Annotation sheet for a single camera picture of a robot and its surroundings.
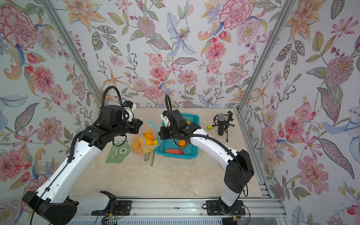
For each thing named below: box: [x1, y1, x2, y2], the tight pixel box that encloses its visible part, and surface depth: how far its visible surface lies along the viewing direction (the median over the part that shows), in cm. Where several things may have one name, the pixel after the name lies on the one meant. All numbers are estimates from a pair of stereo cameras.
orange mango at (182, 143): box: [178, 139, 187, 149], surface depth 95 cm
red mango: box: [165, 148, 184, 156], surface depth 88 cm
